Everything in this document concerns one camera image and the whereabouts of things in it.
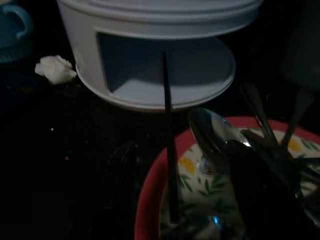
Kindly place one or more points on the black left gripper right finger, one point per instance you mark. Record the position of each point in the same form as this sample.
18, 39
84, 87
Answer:
265, 200

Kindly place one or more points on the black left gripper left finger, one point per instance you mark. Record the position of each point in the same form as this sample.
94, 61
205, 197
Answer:
117, 187

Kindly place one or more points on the red rimmed floral bowl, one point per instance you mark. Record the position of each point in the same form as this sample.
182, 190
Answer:
150, 190

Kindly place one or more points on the black chopstick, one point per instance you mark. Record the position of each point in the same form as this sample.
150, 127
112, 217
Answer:
170, 130

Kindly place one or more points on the large metal spoon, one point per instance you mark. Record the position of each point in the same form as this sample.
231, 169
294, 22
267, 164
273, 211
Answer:
207, 130

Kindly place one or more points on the crumpled white tissue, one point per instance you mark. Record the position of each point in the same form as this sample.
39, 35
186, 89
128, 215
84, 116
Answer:
56, 68

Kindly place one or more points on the white round plastic holder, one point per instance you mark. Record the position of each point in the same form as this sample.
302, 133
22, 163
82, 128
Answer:
160, 37

